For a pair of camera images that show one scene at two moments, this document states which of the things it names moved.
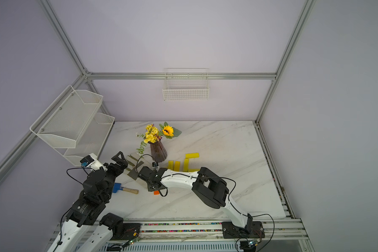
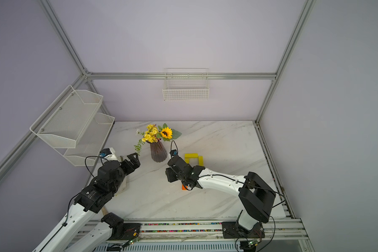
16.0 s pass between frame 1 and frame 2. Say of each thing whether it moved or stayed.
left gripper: moved
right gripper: moved
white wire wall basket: stayed
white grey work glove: moved
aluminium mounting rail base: stayed
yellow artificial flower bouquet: stayed
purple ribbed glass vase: stayed
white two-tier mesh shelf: stayed
